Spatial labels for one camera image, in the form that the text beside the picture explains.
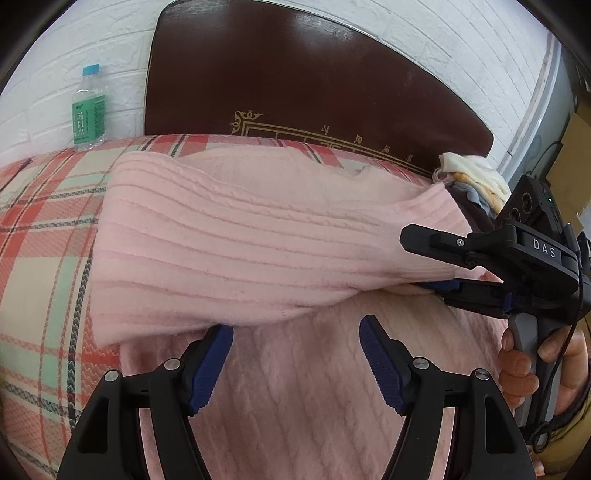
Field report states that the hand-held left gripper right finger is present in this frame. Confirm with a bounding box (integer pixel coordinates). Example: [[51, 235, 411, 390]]
[[359, 315, 534, 480]]

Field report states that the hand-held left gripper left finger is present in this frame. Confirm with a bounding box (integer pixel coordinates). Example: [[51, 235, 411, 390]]
[[55, 325, 234, 480]]

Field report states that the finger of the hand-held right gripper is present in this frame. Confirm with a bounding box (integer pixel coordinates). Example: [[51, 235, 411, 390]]
[[416, 277, 509, 317], [400, 224, 515, 278]]

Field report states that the pink knit sweater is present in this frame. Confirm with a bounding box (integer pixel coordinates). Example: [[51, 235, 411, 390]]
[[90, 151, 514, 480]]

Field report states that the pile of folded clothes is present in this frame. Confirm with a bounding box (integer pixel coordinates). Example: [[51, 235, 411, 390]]
[[433, 152, 509, 204]]

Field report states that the person's right hand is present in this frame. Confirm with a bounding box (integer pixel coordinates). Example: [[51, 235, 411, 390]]
[[499, 324, 591, 417]]

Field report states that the dark brown garment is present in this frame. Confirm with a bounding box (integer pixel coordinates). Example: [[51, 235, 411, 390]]
[[450, 188, 500, 228]]

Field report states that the light blue garment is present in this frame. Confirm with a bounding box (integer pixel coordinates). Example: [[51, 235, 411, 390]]
[[452, 182, 486, 208]]

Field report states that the cardboard box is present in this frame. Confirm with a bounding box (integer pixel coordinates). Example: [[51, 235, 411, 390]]
[[560, 110, 591, 223]]

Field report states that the red plaid blanket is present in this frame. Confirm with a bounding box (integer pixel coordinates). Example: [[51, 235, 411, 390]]
[[0, 133, 445, 480]]

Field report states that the dark brown headboard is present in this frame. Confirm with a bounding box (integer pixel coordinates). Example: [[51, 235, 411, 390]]
[[144, 0, 495, 179]]

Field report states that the green label water bottle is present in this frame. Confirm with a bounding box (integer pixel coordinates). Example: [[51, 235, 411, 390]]
[[71, 65, 107, 152]]

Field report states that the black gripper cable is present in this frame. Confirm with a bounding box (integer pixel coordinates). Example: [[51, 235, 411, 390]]
[[531, 222, 591, 455]]

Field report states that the white door frame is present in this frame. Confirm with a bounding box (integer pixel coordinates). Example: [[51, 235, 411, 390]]
[[502, 45, 574, 177]]

